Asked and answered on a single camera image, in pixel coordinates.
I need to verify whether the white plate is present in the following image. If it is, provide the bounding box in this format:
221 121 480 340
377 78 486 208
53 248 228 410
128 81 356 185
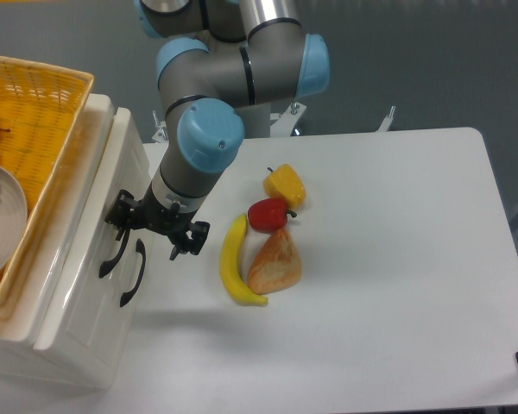
0 166 28 272

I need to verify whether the yellow banana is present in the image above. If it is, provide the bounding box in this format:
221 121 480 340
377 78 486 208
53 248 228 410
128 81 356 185
219 214 268 307

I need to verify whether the yellow bell pepper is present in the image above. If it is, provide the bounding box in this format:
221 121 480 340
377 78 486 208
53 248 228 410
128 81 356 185
263 164 306 209

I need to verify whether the black top drawer handle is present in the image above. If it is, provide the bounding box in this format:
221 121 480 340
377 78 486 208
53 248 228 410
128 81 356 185
98 229 130 279

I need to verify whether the yellow woven basket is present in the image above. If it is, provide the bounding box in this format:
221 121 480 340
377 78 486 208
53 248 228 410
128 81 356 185
0 56 94 305

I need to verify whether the triangular bread pastry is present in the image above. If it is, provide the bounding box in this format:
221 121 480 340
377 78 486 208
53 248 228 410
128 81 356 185
247 229 302 294

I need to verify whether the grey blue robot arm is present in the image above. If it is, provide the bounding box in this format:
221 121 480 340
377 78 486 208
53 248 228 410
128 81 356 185
105 1 330 255

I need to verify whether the red bell pepper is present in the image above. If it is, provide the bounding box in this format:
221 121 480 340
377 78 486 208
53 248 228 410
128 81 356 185
247 198 297 233

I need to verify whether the white drawer cabinet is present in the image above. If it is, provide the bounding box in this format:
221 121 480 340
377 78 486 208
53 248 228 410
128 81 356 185
0 94 153 388

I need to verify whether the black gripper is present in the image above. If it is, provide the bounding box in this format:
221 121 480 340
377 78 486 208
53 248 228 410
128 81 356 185
104 189 211 260

